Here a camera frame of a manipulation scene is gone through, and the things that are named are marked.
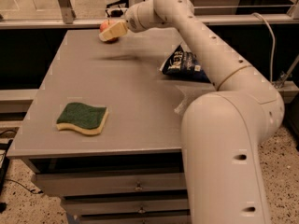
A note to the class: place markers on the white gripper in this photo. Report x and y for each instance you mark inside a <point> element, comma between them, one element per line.
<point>135,21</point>

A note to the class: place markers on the red apple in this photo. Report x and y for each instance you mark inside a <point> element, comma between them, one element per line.
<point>105,27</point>

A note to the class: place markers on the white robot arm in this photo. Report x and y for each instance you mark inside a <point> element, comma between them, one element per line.
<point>221,130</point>

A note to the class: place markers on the green and yellow sponge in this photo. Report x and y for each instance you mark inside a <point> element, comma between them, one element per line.
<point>82,118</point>

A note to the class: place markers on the blue chip bag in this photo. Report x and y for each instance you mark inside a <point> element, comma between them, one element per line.
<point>183,64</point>

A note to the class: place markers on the grey drawer cabinet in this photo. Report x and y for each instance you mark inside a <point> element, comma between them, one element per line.
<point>103,132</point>

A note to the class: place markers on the top grey drawer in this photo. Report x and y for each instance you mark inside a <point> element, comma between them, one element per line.
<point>79,184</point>

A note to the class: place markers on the grey drawer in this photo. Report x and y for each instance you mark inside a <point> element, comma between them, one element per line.
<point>79,184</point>
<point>135,219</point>
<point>138,205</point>

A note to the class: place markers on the middle grey drawer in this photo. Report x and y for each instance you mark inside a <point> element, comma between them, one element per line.
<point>138,205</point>

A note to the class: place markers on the bottom grey drawer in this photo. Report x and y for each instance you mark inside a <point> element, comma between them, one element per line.
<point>135,219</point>

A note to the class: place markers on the metal railing frame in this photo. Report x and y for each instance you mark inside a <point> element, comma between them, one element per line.
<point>30,14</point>

